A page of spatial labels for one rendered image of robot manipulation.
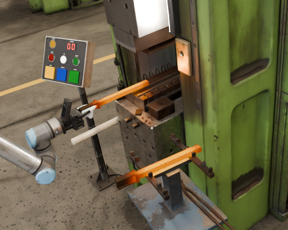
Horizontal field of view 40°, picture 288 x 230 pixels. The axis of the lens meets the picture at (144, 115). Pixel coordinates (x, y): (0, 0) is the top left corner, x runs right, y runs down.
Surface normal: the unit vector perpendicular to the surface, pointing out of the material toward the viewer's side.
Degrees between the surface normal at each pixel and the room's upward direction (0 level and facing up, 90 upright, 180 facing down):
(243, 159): 90
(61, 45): 60
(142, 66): 90
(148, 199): 0
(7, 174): 0
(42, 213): 0
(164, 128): 90
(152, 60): 90
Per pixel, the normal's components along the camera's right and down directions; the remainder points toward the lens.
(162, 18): 0.57, 0.40
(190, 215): -0.13, -0.82
